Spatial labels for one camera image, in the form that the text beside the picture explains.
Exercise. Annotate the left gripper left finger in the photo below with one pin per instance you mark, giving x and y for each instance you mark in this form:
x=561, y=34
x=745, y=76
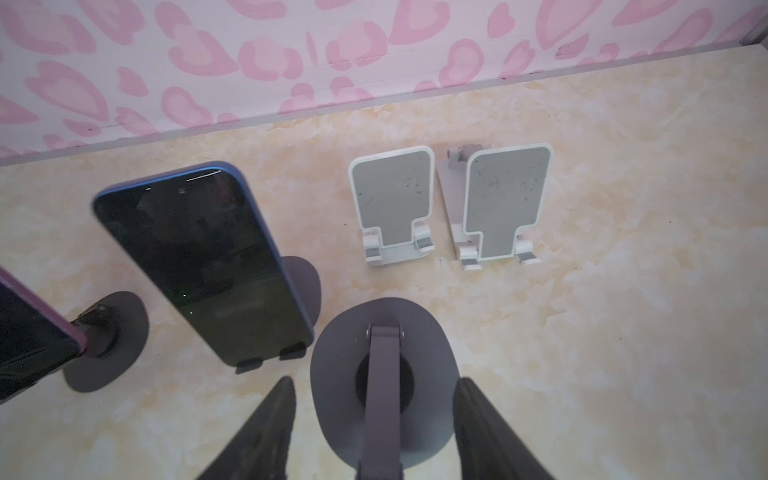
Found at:
x=260, y=448

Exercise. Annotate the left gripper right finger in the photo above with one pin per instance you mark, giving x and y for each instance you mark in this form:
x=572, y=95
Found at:
x=488, y=447

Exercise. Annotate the dark round stand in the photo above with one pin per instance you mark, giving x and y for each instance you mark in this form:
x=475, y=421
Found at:
x=116, y=330
x=306, y=280
x=383, y=375

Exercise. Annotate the white folding stand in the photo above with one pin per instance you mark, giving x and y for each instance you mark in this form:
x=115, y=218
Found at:
x=491, y=195
x=393, y=196

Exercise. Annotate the blue phone back centre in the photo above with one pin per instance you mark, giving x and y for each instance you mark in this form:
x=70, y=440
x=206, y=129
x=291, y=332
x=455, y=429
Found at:
x=199, y=236

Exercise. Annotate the purple phone far left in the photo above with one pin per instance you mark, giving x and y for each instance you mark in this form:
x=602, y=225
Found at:
x=36, y=341

